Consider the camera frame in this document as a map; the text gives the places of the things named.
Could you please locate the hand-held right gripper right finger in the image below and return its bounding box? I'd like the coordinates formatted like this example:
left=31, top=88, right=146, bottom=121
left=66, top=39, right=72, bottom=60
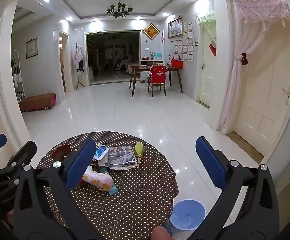
left=185, top=137, right=286, bottom=240

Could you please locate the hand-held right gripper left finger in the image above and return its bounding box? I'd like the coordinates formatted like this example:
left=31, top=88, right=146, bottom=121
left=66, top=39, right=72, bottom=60
left=11, top=137, right=103, bottom=240

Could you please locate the paper bag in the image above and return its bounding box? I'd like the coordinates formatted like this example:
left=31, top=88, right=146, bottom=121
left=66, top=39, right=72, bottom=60
left=104, top=146, right=138, bottom=171

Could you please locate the light blue plastic bin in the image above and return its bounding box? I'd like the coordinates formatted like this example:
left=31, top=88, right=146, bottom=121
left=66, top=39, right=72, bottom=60
left=169, top=199, right=206, bottom=230

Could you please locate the person's right hand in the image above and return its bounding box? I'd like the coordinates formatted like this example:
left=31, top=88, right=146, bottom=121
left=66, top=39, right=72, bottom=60
left=151, top=226, right=172, bottom=240

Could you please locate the orange white snack packet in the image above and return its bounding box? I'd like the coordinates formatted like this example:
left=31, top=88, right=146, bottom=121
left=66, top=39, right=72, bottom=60
left=81, top=166, right=113, bottom=192

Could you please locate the blue white packet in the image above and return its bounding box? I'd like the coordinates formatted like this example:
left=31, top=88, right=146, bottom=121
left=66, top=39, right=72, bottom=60
left=92, top=142, right=109, bottom=160

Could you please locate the dark red box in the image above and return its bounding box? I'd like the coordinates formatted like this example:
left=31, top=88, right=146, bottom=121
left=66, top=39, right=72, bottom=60
left=53, top=145, right=73, bottom=162

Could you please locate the red bench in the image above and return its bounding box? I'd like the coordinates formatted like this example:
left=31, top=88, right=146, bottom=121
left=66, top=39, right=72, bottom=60
left=20, top=93, right=57, bottom=112

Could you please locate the green yellow toy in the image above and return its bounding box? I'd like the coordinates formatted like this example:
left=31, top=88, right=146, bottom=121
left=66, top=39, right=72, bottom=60
left=133, top=142, right=146, bottom=158

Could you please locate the brown polka-dot tablecloth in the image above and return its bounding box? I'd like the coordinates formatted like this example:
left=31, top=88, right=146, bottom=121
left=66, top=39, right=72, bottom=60
left=35, top=131, right=177, bottom=240

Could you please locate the white door with pink curtain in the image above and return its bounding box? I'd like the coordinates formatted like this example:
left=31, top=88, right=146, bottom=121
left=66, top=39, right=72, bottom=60
left=232, top=0, right=290, bottom=153

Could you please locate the white door with green valance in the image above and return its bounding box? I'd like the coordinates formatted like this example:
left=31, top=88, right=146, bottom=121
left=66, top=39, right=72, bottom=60
left=199, top=22, right=218, bottom=108

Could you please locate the wooden chair red cover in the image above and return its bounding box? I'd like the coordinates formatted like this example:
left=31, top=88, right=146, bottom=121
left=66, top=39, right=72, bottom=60
left=147, top=65, right=169, bottom=97

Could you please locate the red basket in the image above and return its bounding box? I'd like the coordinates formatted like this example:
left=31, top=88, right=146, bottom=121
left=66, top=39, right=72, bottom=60
left=171, top=56, right=184, bottom=68

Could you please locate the coat stand with clothes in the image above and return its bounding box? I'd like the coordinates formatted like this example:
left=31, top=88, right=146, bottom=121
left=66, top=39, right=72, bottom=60
left=71, top=44, right=86, bottom=90

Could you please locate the glass sliding door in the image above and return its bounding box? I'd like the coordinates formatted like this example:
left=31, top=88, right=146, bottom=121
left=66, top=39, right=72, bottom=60
left=84, top=31, right=142, bottom=85

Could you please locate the wooden dining table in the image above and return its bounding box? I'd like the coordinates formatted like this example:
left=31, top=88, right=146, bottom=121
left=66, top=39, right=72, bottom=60
left=129, top=64, right=183, bottom=97

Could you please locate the framed painting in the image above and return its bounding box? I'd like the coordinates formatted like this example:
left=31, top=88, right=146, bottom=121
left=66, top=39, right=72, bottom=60
left=168, top=17, right=184, bottom=39

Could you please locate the green curtain valance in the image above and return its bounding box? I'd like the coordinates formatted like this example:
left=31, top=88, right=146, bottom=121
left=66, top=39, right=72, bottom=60
left=197, top=9, right=215, bottom=26

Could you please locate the pink curtain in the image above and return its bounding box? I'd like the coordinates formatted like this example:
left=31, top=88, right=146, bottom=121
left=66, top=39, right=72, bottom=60
left=218, top=0, right=290, bottom=132

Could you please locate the black chandelier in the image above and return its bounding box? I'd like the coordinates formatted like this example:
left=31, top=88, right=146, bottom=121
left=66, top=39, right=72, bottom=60
left=107, top=0, right=133, bottom=18

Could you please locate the framed wall picture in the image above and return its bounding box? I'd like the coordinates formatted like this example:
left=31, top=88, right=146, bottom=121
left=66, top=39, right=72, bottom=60
left=26, top=38, right=38, bottom=59

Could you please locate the group of wall certificates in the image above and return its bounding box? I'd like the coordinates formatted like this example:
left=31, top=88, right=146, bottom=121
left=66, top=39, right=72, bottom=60
left=170, top=23, right=195, bottom=62

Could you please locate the gold diamond wall decoration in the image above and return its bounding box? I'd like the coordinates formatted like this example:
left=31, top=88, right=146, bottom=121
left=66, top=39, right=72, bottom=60
left=142, top=23, right=160, bottom=42

